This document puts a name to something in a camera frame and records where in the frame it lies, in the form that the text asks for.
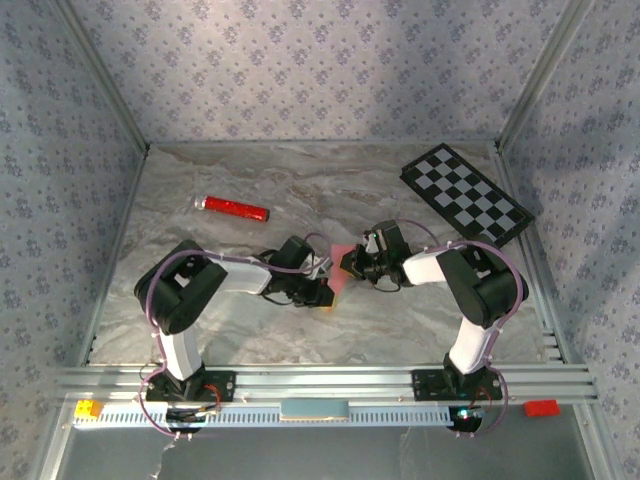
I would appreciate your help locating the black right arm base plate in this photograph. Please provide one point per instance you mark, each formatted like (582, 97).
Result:
(425, 385)

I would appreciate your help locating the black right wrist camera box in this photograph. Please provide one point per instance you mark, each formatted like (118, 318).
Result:
(392, 240)

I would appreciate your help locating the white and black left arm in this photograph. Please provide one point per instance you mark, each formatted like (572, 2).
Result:
(245, 277)

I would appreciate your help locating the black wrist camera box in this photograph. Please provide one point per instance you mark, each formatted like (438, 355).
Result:
(392, 240)
(292, 252)

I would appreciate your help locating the red block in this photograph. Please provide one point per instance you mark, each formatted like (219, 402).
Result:
(541, 408)

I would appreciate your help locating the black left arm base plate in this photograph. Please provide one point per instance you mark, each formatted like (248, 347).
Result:
(222, 386)

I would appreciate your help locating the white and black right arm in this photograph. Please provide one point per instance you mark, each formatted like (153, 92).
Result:
(425, 267)

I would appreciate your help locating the metal frame post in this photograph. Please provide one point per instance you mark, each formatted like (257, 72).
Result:
(545, 75)
(102, 75)

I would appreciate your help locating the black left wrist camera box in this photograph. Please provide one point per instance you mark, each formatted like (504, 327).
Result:
(292, 252)

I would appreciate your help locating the pink cloth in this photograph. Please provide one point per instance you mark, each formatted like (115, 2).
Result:
(340, 285)

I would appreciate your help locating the yellow block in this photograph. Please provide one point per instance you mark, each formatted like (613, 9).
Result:
(89, 409)

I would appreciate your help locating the aluminium mounting rail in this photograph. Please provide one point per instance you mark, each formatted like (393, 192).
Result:
(325, 382)

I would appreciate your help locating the red glitter microphone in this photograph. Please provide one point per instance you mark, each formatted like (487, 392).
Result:
(235, 209)

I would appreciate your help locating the black and white chessboard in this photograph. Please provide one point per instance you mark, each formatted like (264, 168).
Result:
(467, 197)

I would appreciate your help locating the black round controller board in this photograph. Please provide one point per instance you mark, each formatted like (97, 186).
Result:
(185, 419)
(466, 420)

